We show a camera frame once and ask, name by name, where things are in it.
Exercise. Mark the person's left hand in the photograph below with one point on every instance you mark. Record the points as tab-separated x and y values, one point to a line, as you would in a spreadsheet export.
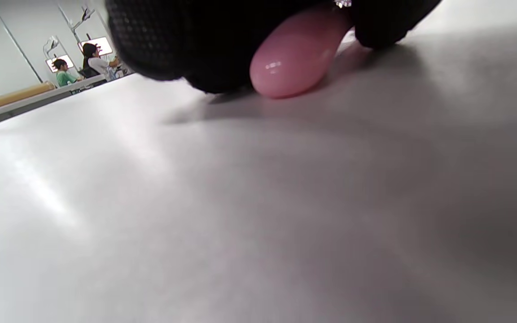
195	40

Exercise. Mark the long wooden bar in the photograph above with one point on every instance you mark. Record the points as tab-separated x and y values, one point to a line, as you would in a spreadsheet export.
14	96

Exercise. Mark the lit wall screen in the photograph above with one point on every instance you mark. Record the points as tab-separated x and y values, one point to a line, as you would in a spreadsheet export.
65	62
103	44

